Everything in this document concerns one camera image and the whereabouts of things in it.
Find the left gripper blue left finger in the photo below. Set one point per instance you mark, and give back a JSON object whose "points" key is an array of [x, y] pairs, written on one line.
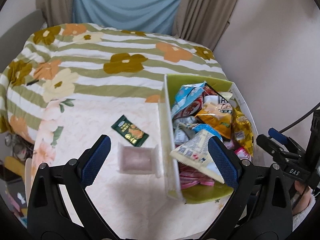
{"points": [[81, 173]]}

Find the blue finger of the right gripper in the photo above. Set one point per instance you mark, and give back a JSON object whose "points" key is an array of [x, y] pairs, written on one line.
{"points": [[290, 144], [271, 148]]}

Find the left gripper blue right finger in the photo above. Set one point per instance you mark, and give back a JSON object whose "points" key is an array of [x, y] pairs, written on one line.
{"points": [[238, 174]]}

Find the gold snack bag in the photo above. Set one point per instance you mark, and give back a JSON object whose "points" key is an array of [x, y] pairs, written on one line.
{"points": [[242, 131]]}

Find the light blue white snack bag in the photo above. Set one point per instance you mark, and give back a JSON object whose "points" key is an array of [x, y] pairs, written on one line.
{"points": [[195, 153]]}

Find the pink striped snack bag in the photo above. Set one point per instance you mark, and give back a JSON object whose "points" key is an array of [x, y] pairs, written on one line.
{"points": [[190, 177]]}

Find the white translucent packet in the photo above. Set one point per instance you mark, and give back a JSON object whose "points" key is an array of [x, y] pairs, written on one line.
{"points": [[139, 160]]}

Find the red brown yellow snack bag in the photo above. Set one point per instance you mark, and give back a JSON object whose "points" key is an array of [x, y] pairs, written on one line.
{"points": [[216, 112]]}

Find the dark green snack packet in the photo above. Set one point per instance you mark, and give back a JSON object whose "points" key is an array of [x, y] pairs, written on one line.
{"points": [[129, 131]]}

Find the blue red cartoon snack bag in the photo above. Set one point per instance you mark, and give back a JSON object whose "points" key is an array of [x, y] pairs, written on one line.
{"points": [[188, 101]]}

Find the pink white snack bag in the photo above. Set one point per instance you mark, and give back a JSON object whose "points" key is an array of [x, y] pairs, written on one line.
{"points": [[238, 150]]}

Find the grey white barcode snack bag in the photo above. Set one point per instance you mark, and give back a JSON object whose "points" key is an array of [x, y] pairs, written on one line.
{"points": [[183, 133]]}

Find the person's right hand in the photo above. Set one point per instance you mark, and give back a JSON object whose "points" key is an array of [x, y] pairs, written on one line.
{"points": [[303, 200]]}

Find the floral striped bed quilt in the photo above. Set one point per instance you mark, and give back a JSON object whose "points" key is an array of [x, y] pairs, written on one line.
{"points": [[89, 62]]}

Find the right beige curtain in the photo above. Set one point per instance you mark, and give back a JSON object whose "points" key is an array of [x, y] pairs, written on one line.
{"points": [[203, 21]]}

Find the beige curtain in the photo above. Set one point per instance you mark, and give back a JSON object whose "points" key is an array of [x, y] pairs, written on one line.
{"points": [[55, 12], [203, 21]]}

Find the grey padded headboard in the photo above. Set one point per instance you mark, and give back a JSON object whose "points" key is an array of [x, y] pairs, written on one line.
{"points": [[13, 40]]}

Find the left beige curtain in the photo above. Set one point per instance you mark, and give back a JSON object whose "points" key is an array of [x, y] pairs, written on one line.
{"points": [[55, 12]]}

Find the blue cloth under window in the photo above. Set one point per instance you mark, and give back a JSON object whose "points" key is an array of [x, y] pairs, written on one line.
{"points": [[153, 16]]}

